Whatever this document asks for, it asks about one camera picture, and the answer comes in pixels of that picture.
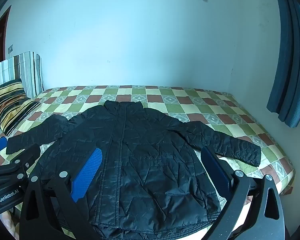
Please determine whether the blue curtain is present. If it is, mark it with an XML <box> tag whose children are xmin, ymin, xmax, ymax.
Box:
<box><xmin>266</xmin><ymin>0</ymin><xmax>300</xmax><ymax>128</ymax></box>

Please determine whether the checkered bed blanket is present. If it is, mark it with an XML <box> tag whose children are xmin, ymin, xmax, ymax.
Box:
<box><xmin>0</xmin><ymin>85</ymin><xmax>296</xmax><ymax>240</ymax></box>

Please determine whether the black quilted jacket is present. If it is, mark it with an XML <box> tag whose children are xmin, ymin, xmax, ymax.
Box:
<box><xmin>5</xmin><ymin>100</ymin><xmax>262</xmax><ymax>230</ymax></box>

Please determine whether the brown wooden door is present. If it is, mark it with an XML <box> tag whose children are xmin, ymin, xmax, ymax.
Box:
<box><xmin>0</xmin><ymin>5</ymin><xmax>12</xmax><ymax>67</ymax></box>

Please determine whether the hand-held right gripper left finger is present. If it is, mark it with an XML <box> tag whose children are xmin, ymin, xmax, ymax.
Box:
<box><xmin>19</xmin><ymin>147</ymin><xmax>103</xmax><ymax>240</ymax></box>

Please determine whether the striped yellow black pillow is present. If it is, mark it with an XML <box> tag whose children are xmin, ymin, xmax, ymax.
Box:
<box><xmin>0</xmin><ymin>78</ymin><xmax>42</xmax><ymax>133</ymax></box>

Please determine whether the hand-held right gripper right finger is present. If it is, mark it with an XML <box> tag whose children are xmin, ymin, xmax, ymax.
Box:
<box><xmin>201</xmin><ymin>146</ymin><xmax>287</xmax><ymax>240</ymax></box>

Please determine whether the striped headboard cushion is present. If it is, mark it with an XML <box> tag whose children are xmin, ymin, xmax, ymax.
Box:
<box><xmin>0</xmin><ymin>52</ymin><xmax>44</xmax><ymax>140</ymax></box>

